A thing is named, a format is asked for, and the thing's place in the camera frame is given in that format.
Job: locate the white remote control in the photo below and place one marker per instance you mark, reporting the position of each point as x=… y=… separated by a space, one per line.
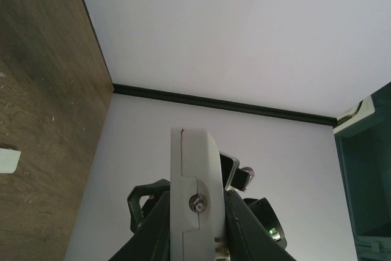
x=197 y=211

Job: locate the white battery cover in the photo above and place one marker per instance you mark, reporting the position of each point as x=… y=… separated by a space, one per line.
x=9 y=160

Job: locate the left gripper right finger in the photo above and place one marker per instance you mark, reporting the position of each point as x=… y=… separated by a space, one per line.
x=247 y=238

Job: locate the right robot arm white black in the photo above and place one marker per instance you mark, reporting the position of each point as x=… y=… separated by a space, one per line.
x=264 y=212

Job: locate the black aluminium frame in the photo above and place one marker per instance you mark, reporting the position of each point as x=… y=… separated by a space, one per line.
x=223 y=105

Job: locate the dark teal background cabinet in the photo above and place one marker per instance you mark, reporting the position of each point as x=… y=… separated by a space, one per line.
x=362 y=137

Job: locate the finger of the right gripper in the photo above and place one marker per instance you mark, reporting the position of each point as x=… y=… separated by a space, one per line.
x=142 y=200

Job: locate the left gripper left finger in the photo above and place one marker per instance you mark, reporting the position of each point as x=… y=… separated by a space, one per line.
x=152 y=240

